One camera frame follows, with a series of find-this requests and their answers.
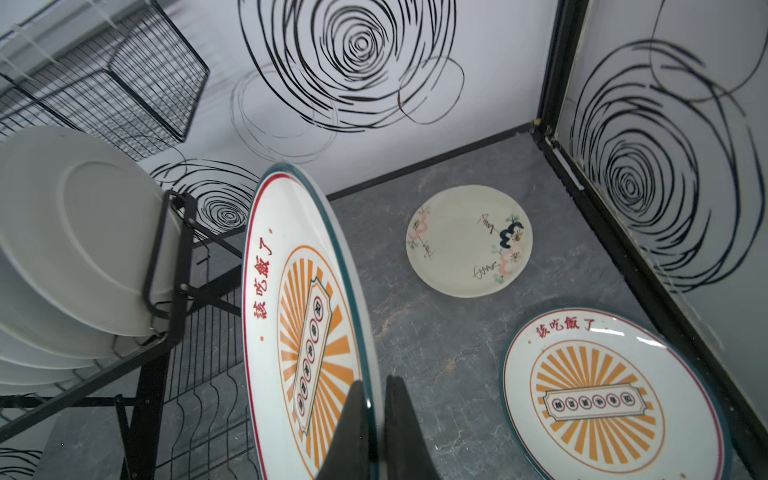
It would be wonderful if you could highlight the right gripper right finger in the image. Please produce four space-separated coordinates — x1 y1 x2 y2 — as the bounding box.
381 375 440 480

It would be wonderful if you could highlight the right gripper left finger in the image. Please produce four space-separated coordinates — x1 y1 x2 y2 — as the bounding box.
316 380 371 480

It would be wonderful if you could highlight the orange sunburst plate front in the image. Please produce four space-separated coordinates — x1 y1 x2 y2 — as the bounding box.
241 163 386 479

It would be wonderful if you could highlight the orange sunburst plate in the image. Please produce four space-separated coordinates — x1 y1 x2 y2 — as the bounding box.
500 307 732 479
241 163 386 479

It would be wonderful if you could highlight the black wire dish rack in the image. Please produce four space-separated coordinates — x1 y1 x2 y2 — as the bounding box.
1 193 261 479

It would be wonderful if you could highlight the orange sunburst plate back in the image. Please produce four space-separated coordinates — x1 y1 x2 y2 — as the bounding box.
500 307 732 479

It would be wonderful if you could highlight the cream plate with cat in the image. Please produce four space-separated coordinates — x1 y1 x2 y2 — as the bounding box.
405 185 534 298

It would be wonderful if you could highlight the black wire wall basket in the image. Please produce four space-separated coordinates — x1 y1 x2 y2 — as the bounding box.
1 1 210 161

